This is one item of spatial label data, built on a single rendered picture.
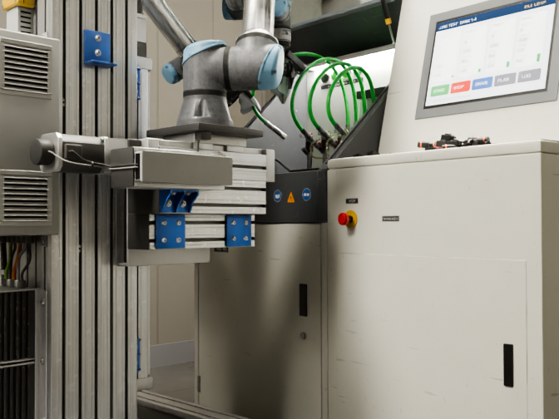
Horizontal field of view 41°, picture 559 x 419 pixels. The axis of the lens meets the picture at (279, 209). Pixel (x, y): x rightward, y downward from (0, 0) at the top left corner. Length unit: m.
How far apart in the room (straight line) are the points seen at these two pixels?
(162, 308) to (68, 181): 2.38
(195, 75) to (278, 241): 0.68
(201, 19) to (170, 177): 2.89
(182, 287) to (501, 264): 2.70
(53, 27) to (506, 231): 1.20
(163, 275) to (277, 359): 1.86
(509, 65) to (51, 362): 1.45
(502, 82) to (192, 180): 0.95
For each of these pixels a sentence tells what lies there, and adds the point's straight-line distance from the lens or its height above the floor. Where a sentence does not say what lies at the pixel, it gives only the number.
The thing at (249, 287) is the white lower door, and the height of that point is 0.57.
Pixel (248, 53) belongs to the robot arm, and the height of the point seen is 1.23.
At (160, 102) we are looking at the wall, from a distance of 4.23.
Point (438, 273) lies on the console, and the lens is 1.97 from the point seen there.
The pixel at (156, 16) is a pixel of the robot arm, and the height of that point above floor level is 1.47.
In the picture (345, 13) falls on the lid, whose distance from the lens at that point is 2.84.
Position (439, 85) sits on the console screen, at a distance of 2.34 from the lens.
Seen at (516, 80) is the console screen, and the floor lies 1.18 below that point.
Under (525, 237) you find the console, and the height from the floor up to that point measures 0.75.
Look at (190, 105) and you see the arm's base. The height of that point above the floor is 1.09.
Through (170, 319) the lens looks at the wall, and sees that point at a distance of 4.26.
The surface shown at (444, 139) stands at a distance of 2.10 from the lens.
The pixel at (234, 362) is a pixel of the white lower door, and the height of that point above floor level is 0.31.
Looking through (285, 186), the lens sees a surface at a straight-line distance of 2.38.
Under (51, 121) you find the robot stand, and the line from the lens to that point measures 1.85.
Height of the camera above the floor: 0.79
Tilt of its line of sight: 1 degrees up
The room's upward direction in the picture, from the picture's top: straight up
